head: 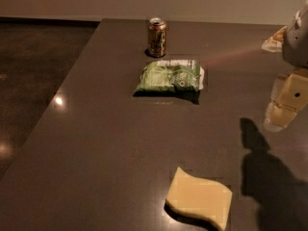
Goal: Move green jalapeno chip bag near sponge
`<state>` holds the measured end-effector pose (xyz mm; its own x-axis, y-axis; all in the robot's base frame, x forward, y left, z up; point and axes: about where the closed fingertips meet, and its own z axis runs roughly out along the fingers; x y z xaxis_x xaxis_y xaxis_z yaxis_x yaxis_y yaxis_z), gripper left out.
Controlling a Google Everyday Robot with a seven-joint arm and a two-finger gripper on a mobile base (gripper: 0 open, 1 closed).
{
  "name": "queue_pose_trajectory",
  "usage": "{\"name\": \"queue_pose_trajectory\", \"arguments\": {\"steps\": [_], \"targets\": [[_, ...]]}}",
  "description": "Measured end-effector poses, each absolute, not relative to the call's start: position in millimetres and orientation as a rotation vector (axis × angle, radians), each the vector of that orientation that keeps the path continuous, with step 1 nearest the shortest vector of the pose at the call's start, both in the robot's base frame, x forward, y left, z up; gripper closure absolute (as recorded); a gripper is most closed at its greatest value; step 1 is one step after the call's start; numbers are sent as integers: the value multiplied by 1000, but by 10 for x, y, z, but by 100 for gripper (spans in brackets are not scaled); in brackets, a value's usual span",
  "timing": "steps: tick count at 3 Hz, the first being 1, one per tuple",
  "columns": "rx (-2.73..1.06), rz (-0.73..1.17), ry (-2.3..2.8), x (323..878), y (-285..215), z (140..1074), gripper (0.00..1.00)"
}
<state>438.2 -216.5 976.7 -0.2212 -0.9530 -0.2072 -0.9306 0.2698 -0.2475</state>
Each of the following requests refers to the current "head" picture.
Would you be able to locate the brown soda can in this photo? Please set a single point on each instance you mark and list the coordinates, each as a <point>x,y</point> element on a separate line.
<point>157,37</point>

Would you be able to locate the yellow wavy sponge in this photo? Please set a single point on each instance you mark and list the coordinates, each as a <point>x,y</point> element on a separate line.
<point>199,198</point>

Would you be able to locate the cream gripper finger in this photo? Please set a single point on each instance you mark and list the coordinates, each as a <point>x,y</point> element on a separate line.
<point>288,97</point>
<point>275,42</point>

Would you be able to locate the green jalapeno chip bag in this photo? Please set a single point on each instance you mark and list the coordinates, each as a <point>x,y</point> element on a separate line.
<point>171,76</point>

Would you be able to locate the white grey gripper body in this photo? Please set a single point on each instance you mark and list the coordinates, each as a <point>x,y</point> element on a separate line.
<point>296,43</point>

